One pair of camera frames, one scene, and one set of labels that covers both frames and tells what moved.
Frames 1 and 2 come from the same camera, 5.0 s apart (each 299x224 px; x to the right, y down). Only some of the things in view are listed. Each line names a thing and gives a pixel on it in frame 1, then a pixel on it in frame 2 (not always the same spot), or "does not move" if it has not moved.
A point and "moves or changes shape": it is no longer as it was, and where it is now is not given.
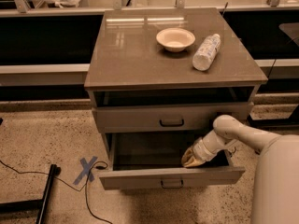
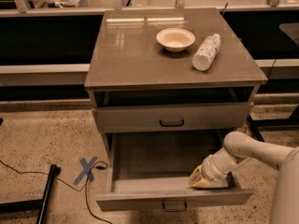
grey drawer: [153, 161] moves or changes shape
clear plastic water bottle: [206, 52] does not move
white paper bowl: [176, 39] does not move
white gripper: [200, 152] -> [210, 170]
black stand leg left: [34, 204] does not move
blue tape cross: [87, 171] does not move
